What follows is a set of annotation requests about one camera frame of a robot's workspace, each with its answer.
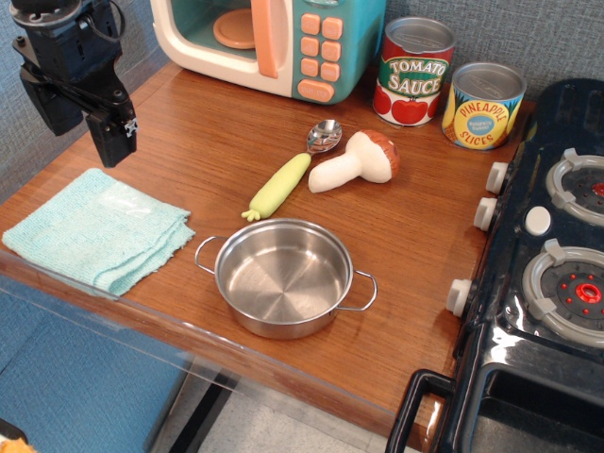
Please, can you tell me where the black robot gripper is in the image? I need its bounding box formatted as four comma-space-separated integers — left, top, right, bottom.
10, 5, 138, 168

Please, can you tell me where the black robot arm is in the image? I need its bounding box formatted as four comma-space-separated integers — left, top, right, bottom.
9, 0, 138, 168

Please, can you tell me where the light blue folded towel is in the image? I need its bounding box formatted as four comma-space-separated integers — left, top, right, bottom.
2, 169, 194, 296

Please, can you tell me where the stainless steel pot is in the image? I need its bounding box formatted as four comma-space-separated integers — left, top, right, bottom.
205, 218, 378, 340

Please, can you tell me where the teal toy microwave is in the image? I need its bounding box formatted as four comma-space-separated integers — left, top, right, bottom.
151, 0, 386, 105

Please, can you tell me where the clear acrylic table guard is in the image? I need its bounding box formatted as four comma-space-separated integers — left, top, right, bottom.
0, 249, 426, 453

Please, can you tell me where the plush toy mushroom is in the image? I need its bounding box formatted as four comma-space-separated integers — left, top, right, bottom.
308, 129, 400, 193

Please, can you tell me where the orange object in corner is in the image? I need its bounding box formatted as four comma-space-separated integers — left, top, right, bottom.
0, 438, 37, 453

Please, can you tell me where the tomato sauce can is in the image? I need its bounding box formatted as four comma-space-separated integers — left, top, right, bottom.
373, 17, 456, 126

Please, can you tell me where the pineapple slices can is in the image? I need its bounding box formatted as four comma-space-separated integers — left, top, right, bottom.
442, 62, 527, 150

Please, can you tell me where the black toy stove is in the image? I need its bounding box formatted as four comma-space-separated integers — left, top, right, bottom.
387, 78, 603, 452

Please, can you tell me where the spoon with green handle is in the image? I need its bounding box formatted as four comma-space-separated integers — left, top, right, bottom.
241, 119, 343, 222

